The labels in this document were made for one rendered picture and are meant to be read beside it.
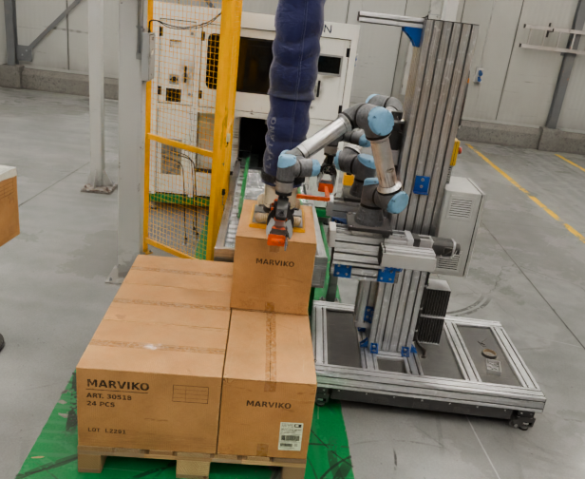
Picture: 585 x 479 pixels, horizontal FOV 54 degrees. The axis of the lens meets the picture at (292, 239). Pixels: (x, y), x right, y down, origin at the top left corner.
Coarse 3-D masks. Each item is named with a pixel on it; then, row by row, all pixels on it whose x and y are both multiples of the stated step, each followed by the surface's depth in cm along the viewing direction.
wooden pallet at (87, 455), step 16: (80, 448) 251; (96, 448) 251; (112, 448) 254; (80, 464) 254; (96, 464) 254; (192, 464) 256; (208, 464) 257; (256, 464) 258; (272, 464) 258; (288, 464) 258; (304, 464) 259
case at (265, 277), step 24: (240, 216) 310; (312, 216) 323; (240, 240) 283; (264, 240) 284; (288, 240) 284; (312, 240) 287; (240, 264) 288; (264, 264) 288; (288, 264) 288; (312, 264) 288; (240, 288) 293; (264, 288) 293; (288, 288) 293; (288, 312) 298
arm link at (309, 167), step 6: (300, 156) 251; (300, 162) 243; (306, 162) 244; (312, 162) 245; (318, 162) 247; (300, 168) 242; (306, 168) 243; (312, 168) 245; (318, 168) 247; (300, 174) 243; (306, 174) 245; (312, 174) 247
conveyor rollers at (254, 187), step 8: (240, 168) 562; (240, 176) 537; (248, 176) 545; (256, 176) 545; (240, 184) 511; (248, 184) 512; (256, 184) 520; (264, 184) 521; (248, 192) 495; (256, 192) 495; (256, 200) 478; (304, 200) 490; (232, 208) 454; (232, 216) 435; (232, 224) 418; (232, 232) 402; (232, 240) 385
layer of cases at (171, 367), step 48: (144, 288) 308; (192, 288) 314; (96, 336) 259; (144, 336) 263; (192, 336) 268; (240, 336) 272; (288, 336) 277; (96, 384) 240; (144, 384) 241; (192, 384) 242; (240, 384) 242; (288, 384) 243; (96, 432) 249; (144, 432) 250; (192, 432) 250; (240, 432) 251; (288, 432) 252
